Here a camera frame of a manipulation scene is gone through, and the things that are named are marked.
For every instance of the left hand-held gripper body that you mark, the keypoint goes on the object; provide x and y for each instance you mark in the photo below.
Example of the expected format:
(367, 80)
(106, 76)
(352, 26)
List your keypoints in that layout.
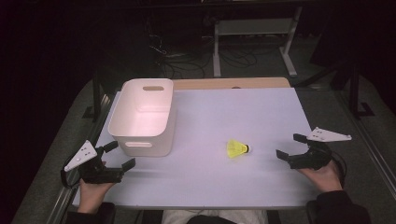
(93, 172)

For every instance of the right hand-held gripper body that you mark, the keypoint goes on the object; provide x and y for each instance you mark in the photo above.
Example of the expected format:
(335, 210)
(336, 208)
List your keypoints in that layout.
(313, 155)

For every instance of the white plastic bin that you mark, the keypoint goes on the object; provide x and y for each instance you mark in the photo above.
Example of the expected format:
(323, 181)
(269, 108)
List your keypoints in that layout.
(141, 121)

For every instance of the yellow shuttlecock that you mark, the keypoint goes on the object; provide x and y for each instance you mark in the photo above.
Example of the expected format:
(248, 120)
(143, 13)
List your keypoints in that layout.
(236, 148)

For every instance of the person's left hand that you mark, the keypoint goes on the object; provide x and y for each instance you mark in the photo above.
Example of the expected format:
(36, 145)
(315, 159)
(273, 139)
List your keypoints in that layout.
(91, 194)

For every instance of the person's right hand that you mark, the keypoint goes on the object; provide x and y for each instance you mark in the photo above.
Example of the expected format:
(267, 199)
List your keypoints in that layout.
(323, 179)

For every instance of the black metal stand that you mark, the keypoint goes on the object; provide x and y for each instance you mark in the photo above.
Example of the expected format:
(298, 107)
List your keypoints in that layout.
(355, 93)
(97, 96)

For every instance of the person's lap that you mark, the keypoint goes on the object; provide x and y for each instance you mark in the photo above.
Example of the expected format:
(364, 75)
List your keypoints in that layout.
(214, 217)

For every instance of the light wooden board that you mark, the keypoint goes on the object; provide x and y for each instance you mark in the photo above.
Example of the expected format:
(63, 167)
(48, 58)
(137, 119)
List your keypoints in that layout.
(224, 83)

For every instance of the white metal stand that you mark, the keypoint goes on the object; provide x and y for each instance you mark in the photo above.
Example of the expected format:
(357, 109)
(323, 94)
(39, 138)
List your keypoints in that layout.
(252, 27)

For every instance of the aluminium rail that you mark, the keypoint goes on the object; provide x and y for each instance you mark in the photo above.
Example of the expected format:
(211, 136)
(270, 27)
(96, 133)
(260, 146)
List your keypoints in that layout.
(65, 193)
(373, 155)

